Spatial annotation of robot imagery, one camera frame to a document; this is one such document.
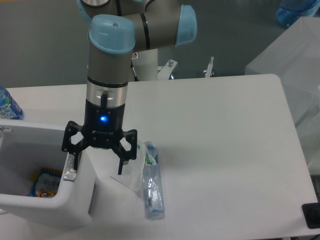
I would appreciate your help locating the clear crushed plastic bottle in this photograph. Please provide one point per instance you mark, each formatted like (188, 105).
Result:
(152, 184)

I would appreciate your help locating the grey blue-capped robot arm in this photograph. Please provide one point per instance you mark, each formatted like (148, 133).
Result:
(119, 28)

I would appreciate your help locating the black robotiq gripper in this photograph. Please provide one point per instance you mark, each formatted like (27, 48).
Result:
(102, 129)

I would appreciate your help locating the black device at table edge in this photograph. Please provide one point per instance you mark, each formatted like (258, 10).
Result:
(311, 212)

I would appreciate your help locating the blue shoe cover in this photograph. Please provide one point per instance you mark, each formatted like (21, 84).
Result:
(289, 11)

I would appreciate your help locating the orange blue snack packet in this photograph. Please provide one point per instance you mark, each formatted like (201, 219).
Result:
(46, 184)

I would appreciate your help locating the white cloth-covered side table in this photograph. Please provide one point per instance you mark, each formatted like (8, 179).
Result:
(295, 58)

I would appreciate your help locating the white push-button trash can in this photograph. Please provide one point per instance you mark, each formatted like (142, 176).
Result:
(26, 148)

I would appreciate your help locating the blue-label water bottle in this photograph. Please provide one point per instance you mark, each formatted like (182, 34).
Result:
(9, 108)

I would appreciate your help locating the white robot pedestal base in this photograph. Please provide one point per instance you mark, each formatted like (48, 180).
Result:
(147, 65)

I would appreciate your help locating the clear plastic bag green print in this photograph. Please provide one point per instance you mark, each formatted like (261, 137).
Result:
(132, 173)

